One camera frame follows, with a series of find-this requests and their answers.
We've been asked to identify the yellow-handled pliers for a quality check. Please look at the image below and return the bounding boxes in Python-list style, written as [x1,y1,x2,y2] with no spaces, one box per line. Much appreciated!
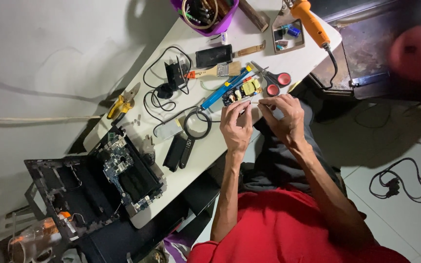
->
[106,82,141,127]

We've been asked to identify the grey metal shield plate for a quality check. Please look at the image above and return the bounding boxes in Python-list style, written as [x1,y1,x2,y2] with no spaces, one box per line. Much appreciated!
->
[154,118,184,142]

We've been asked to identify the black power cord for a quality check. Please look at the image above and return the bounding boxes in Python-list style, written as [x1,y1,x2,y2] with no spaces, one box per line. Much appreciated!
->
[369,157,421,204]

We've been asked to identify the thin black adapter cable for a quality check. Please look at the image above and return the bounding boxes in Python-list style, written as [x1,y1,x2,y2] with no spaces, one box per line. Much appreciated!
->
[143,46,221,138]

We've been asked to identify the thick wooden handle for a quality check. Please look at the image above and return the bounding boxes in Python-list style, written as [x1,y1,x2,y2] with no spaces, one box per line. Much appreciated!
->
[238,0,270,33]

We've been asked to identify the grey metal laptop hinge part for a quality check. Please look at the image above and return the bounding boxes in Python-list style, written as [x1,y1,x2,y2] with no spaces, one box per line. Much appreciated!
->
[140,134,156,166]

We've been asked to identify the person's right hand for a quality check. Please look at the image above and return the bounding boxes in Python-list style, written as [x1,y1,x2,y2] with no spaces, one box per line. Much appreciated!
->
[258,94,306,145]

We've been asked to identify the wooden-handled paint brush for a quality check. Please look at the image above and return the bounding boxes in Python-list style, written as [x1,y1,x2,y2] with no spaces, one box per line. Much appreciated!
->
[184,61,242,80]

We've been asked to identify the purple bucket of tools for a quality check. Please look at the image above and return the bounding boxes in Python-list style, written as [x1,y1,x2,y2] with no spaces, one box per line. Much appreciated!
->
[170,0,240,37]

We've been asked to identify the purple cloth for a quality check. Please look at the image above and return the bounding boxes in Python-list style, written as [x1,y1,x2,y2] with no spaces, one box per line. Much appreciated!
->
[162,233,197,263]

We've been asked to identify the person's dark shorts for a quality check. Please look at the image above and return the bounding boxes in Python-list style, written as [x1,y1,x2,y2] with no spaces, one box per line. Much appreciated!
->
[239,99,347,196]

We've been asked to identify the black opened laptop chassis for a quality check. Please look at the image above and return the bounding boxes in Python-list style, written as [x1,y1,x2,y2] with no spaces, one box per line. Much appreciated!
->
[24,126,166,239]

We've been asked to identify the orange soldering iron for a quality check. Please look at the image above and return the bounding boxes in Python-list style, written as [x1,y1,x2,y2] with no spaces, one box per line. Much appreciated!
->
[290,0,332,50]

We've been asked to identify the blue laptop motherboard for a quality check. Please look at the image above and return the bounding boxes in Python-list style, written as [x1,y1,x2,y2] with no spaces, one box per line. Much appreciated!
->
[102,132,155,215]

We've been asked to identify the black rectangular plastic box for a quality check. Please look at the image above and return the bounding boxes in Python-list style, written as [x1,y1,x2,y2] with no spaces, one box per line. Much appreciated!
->
[195,44,234,69]

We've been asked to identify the black magnifying glass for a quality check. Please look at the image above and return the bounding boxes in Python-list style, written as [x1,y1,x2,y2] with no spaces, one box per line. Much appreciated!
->
[179,110,213,169]

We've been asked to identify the circuit board with yellow transformer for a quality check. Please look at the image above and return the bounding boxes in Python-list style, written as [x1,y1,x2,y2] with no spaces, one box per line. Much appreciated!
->
[222,77,263,107]

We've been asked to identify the black soldering iron cable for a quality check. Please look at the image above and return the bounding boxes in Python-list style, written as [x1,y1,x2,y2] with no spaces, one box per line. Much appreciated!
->
[320,43,339,91]

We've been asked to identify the blue desoldering pump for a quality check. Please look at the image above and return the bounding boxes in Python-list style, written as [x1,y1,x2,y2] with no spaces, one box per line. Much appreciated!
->
[200,65,253,111]

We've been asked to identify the red-handled scissors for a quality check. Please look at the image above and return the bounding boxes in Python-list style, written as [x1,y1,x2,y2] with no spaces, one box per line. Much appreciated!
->
[250,61,292,97]

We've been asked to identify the black oblong case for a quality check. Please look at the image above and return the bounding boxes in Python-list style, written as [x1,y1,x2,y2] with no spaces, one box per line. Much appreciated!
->
[163,132,189,172]

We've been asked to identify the wooden-handled small knife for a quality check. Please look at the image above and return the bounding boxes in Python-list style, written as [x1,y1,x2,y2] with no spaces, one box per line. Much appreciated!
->
[233,40,267,58]

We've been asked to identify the black adapter case shell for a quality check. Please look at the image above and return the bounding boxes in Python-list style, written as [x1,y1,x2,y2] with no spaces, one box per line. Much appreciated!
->
[164,56,188,93]

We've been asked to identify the person's left hand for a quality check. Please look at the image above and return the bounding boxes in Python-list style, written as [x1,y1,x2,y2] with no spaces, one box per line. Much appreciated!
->
[220,100,254,154]

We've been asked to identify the metal soldering iron stand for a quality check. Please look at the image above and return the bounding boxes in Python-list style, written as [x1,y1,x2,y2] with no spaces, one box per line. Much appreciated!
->
[271,4,306,55]

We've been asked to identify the person's red shirt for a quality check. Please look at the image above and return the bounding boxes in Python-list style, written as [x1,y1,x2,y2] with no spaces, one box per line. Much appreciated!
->
[187,186,411,263]

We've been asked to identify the clear glass cup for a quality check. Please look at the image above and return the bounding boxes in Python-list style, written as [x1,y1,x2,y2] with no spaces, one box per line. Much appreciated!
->
[7,217,64,263]

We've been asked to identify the dark metal cabinet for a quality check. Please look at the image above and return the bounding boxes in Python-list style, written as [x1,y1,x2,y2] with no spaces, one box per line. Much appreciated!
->
[308,0,421,102]

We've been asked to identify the red round object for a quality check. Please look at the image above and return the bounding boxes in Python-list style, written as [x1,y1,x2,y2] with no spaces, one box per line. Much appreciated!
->
[389,23,421,82]

